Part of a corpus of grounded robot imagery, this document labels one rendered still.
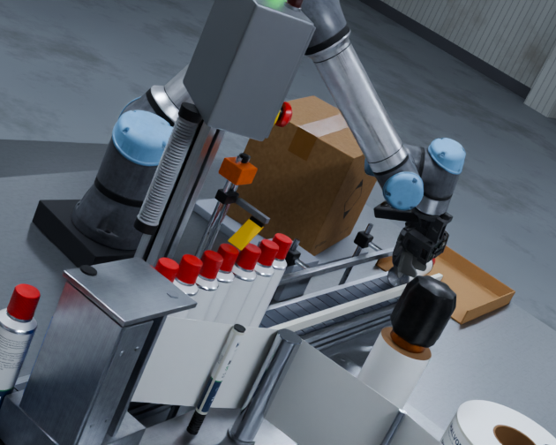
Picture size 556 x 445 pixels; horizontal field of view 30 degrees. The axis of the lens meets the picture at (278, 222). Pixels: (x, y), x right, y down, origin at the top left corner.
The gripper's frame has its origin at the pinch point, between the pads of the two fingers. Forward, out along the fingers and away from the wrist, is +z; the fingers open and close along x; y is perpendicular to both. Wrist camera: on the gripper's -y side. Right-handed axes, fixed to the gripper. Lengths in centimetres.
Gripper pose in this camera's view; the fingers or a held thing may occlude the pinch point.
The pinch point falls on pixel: (398, 270)
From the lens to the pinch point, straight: 231.0
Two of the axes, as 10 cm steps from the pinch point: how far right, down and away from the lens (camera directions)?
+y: 7.4, 5.2, -4.4
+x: 6.6, -3.8, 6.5
